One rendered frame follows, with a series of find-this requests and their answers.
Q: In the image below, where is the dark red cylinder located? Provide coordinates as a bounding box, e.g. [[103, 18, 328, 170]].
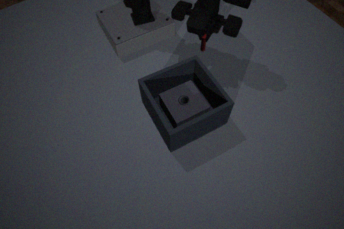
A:
[[201, 34, 207, 52]]

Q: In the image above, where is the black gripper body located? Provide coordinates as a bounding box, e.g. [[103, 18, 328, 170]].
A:
[[171, 0, 242, 38]]

